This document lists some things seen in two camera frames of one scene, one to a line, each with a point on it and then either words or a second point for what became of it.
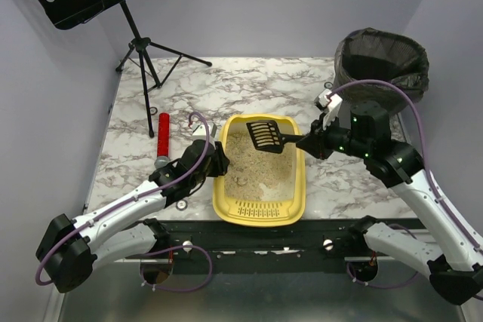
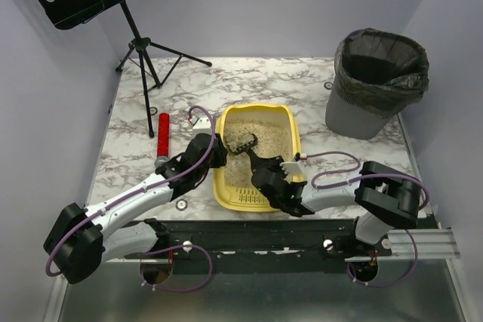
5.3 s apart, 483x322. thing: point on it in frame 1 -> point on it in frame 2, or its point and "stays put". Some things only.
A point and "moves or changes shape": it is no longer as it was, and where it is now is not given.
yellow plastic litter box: [262, 188] moves or changes shape
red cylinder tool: [163, 140] stays put
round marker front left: [181, 205] stays put
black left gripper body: [219, 159] stays put
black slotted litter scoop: [266, 136] -> [246, 148]
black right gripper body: [317, 141] -> [262, 171]
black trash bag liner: [367, 53] stays put
